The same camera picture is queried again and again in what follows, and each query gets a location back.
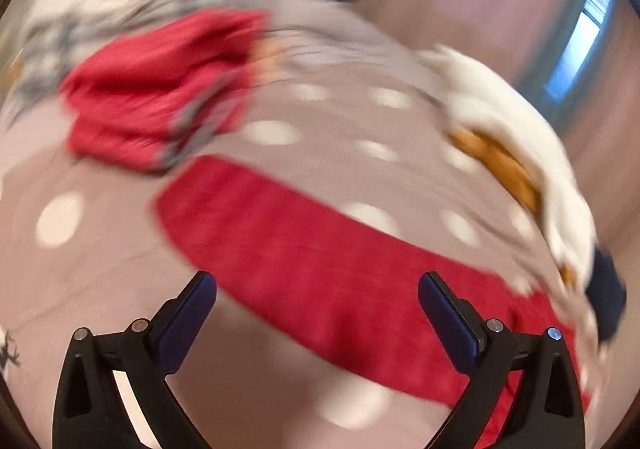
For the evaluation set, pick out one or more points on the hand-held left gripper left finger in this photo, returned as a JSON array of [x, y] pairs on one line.
[[187, 316]]

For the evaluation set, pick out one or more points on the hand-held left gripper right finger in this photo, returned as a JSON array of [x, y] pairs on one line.
[[450, 316]]

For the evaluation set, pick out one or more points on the red quilted jacket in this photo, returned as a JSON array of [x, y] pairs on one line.
[[320, 274]]

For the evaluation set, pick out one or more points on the navy blue garment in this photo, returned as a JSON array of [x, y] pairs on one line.
[[606, 294]]

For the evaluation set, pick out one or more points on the pink polka dot blanket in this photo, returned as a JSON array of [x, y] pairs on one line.
[[310, 129]]

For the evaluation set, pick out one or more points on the white fluffy cloth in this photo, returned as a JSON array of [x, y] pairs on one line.
[[505, 99]]

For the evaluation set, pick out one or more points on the red folded garment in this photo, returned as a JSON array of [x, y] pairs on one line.
[[160, 79]]

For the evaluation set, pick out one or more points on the window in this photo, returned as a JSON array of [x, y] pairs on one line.
[[582, 29]]

